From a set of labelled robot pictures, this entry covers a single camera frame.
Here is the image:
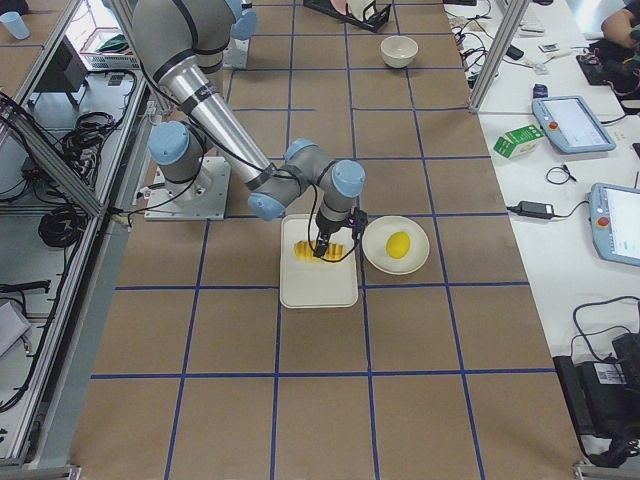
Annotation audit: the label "person at desk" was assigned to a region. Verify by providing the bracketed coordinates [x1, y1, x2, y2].
[601, 1, 639, 50]

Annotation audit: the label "small black cable loop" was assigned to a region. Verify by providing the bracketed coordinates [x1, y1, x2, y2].
[545, 163, 577, 184]

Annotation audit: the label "cream bowl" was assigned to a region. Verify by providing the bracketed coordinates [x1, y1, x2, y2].
[380, 35, 419, 69]

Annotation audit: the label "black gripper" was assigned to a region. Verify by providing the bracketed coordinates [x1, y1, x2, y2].
[314, 205, 368, 259]

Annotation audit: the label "white rectangular tray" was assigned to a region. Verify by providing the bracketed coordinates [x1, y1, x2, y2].
[279, 214, 358, 309]

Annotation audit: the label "yellow lemon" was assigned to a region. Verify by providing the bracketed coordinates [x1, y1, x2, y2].
[385, 231, 411, 259]

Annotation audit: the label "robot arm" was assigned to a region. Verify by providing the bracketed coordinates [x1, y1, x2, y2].
[132, 1, 368, 258]

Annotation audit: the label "white plate with lemon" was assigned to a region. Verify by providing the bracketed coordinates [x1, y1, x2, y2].
[362, 216, 430, 275]

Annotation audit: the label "blue plastic cup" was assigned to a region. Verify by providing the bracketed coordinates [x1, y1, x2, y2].
[0, 11, 31, 40]

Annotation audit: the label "black power adapter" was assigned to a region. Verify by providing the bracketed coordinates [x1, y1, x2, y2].
[519, 201, 555, 220]

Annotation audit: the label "pink plate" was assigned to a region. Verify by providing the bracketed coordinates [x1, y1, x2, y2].
[330, 0, 349, 15]

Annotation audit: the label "coiled black cables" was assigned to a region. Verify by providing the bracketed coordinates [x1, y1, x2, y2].
[38, 204, 86, 249]

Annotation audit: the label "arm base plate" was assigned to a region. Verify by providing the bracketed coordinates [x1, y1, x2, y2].
[223, 31, 251, 69]
[144, 156, 231, 221]

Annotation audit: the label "black equipment case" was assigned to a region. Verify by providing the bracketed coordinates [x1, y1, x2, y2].
[553, 333, 639, 468]

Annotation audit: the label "green white carton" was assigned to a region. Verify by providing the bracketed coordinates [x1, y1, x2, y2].
[493, 124, 544, 159]

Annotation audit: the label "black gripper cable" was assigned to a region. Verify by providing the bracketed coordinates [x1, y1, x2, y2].
[305, 182, 361, 266]

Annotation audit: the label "cream plate in rack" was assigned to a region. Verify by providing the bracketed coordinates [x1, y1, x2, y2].
[347, 0, 377, 22]

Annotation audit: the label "lower teach pendant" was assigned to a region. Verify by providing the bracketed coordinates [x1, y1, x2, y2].
[588, 183, 640, 266]

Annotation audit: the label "upper teach pendant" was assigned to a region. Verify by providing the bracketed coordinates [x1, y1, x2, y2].
[531, 96, 616, 154]

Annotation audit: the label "aluminium frame post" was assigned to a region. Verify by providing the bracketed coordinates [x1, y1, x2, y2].
[468, 0, 529, 113]

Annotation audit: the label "teach pendant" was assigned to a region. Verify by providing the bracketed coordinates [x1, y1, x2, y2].
[531, 96, 616, 154]
[588, 183, 640, 266]

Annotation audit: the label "black plate rack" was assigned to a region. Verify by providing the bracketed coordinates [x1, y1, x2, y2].
[303, 0, 391, 33]

